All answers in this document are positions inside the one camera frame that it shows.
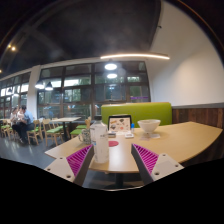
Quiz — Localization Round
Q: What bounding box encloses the long linear ceiling light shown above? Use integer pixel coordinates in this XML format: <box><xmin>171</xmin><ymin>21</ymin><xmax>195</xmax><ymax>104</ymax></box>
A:
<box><xmin>99</xmin><ymin>52</ymin><xmax>171</xmax><ymax>61</ymax></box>

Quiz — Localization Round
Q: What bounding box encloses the person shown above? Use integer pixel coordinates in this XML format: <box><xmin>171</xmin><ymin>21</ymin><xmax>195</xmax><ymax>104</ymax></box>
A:
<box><xmin>18</xmin><ymin>105</ymin><xmax>35</xmax><ymax>145</ymax></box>
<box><xmin>9</xmin><ymin>107</ymin><xmax>20</xmax><ymax>129</ymax></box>

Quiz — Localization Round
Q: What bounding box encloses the green speckled ceramic mug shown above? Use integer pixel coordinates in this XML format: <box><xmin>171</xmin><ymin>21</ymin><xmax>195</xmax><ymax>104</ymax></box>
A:
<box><xmin>78</xmin><ymin>128</ymin><xmax>93</xmax><ymax>145</ymax></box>

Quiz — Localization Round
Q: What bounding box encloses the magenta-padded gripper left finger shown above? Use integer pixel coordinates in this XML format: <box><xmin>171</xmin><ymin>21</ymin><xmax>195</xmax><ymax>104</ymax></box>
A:
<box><xmin>44</xmin><ymin>144</ymin><xmax>95</xmax><ymax>187</ymax></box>

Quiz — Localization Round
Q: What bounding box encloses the round bright pendant lamp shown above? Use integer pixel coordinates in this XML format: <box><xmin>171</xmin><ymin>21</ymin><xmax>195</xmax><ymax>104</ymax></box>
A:
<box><xmin>104</xmin><ymin>62</ymin><xmax>118</xmax><ymax>71</ymax></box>

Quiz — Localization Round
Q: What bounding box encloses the wooden dining table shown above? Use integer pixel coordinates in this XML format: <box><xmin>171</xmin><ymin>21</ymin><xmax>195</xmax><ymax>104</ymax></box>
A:
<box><xmin>49</xmin><ymin>116</ymin><xmax>82</xmax><ymax>139</ymax></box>

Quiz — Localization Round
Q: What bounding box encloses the green upholstered bench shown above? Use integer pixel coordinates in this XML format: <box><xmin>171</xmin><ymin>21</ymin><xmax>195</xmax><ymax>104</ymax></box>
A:
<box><xmin>100</xmin><ymin>102</ymin><xmax>173</xmax><ymax>128</ymax></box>

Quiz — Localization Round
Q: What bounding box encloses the clear plastic drink bottle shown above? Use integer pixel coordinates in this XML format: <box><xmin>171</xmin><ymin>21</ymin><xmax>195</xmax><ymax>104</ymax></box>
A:
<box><xmin>89</xmin><ymin>115</ymin><xmax>110</xmax><ymax>164</ymax></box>

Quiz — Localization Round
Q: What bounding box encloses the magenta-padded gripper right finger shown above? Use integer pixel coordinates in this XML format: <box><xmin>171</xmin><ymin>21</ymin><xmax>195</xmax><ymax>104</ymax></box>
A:
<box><xmin>130</xmin><ymin>143</ymin><xmax>185</xmax><ymax>186</ymax></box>

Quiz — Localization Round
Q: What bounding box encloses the dark pendant lamp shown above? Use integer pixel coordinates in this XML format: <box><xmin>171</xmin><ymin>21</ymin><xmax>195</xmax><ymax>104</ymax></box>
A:
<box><xmin>44</xmin><ymin>81</ymin><xmax>54</xmax><ymax>92</ymax></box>
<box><xmin>34</xmin><ymin>79</ymin><xmax>45</xmax><ymax>90</ymax></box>

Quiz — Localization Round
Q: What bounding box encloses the white ceramic bowl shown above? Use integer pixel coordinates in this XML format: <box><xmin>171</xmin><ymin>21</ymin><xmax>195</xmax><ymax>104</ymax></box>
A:
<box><xmin>137</xmin><ymin>118</ymin><xmax>162</xmax><ymax>135</ymax></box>

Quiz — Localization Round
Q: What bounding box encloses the green-seated wooden chairs group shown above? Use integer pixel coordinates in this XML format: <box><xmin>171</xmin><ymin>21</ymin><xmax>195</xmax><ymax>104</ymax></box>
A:
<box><xmin>0</xmin><ymin>116</ymin><xmax>93</xmax><ymax>148</ymax></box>

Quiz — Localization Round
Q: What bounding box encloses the dark framed window wall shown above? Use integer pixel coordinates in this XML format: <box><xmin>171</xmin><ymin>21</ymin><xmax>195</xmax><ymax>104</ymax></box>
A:
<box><xmin>0</xmin><ymin>60</ymin><xmax>152</xmax><ymax>120</ymax></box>

